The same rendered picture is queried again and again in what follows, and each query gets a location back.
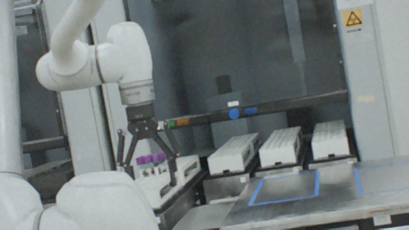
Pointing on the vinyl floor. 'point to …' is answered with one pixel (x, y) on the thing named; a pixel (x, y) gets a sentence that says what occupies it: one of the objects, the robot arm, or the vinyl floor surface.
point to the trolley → (323, 196)
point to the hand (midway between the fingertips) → (153, 181)
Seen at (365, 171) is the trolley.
